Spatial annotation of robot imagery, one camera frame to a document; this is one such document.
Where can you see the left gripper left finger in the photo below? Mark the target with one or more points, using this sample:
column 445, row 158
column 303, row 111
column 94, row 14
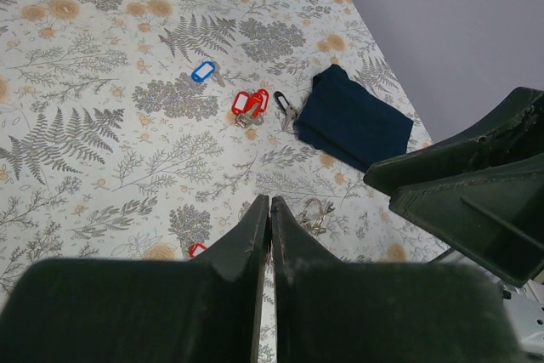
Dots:
column 207, row 309

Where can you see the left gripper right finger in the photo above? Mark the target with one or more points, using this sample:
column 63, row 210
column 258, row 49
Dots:
column 328, row 310

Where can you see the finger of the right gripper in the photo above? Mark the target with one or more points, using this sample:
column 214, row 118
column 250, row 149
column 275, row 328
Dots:
column 480, row 191

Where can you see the red key tag with key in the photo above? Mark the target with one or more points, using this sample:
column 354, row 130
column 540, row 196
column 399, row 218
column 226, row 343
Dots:
column 195, row 249

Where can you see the metal key holder red handle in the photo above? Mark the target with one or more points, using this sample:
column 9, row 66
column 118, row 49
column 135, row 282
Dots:
column 312, row 217

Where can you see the dark blue cloth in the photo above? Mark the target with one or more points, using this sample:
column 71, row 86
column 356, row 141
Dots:
column 341, row 118

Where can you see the red key tags bunch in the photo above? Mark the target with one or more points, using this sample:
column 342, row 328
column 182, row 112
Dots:
column 249, row 108

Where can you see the blue key tag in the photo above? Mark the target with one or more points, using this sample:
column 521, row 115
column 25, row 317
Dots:
column 207, row 69

